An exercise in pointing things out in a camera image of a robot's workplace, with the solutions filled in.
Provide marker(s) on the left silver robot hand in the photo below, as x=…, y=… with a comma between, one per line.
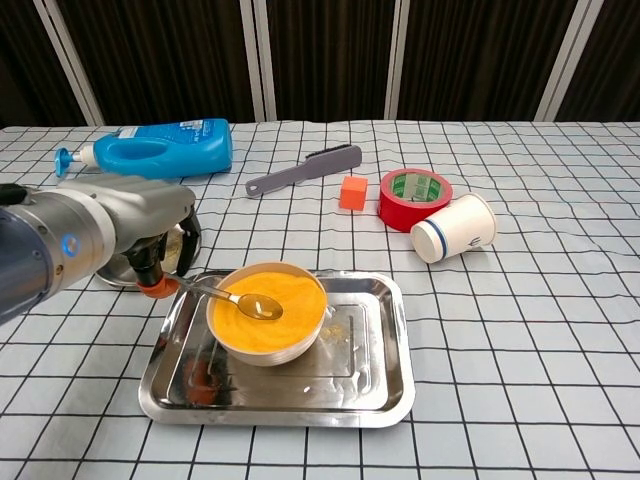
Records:
x=145, y=210

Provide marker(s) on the white paper cup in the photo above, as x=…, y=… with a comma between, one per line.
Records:
x=460, y=227

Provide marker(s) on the rectangular steel tray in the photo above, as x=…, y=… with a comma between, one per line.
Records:
x=360, y=370

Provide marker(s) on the white screen frame post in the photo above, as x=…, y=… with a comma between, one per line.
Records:
x=67, y=60
x=565, y=60
x=400, y=60
x=257, y=60

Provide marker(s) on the silver spoon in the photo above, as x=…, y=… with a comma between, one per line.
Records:
x=260, y=306

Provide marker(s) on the orange cube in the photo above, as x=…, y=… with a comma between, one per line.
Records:
x=352, y=195

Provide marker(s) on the round steel plate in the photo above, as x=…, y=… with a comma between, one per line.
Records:
x=112, y=276

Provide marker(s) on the orange bowl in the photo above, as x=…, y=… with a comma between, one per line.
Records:
x=280, y=345

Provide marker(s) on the white checkered tablecloth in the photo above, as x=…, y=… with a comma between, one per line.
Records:
x=500, y=325

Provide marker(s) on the blue detergent pump bottle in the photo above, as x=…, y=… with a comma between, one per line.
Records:
x=200, y=150

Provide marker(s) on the red tape roll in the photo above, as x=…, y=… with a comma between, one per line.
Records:
x=395, y=212

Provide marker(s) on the grey brush black bristles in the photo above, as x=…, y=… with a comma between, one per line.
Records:
x=310, y=170

